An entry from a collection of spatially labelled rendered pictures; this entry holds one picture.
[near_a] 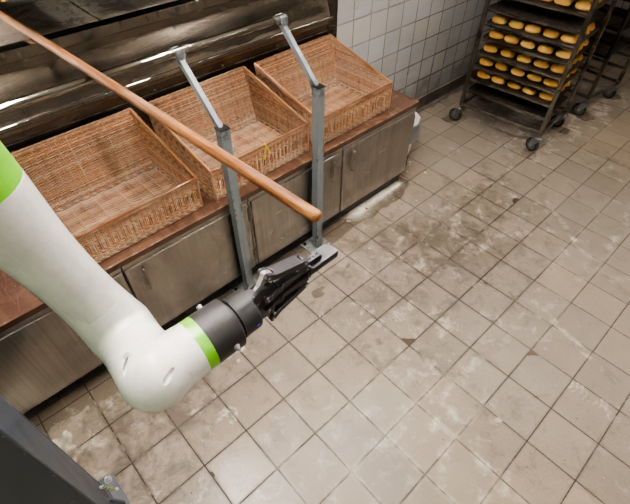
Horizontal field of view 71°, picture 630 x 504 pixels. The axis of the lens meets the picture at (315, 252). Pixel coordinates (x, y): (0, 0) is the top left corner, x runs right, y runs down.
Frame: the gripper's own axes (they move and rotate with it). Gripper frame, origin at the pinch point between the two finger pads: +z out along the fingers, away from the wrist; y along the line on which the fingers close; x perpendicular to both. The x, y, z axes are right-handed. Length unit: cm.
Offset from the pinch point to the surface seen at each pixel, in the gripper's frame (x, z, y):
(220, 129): -87, 34, 25
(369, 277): -51, 87, 120
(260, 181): -26.4, 6.9, 0.2
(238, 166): -34.2, 6.6, 0.0
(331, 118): -95, 100, 50
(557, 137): -45, 291, 120
